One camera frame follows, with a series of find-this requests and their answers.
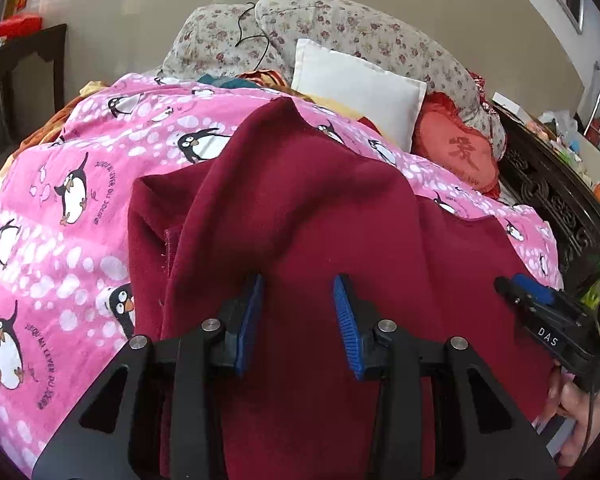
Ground pink penguin quilt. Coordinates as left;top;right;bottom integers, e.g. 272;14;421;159
0;74;562;474

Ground dark red fleece shirt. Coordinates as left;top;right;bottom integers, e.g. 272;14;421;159
128;98;552;479

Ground flat red box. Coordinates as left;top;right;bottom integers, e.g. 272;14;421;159
0;13;43;39

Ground black charging cable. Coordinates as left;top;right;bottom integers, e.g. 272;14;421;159
234;1;274;68

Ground red heart-shaped cushion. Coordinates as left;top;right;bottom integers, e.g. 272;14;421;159
411;92;501;198

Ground yellow orange blanket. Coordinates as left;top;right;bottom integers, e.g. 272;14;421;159
0;80;108;183

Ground dark wooden side table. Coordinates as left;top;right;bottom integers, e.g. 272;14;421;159
0;24;68;154

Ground carved dark wooden cabinet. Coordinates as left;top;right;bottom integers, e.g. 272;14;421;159
495;106;600;296

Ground person's right hand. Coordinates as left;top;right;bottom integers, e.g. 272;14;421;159
541;361;600;468

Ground floral grey bedding roll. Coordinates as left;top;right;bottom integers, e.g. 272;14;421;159
159;0;506;159

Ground white square pillow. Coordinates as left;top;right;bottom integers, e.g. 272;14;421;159
291;38;427;152

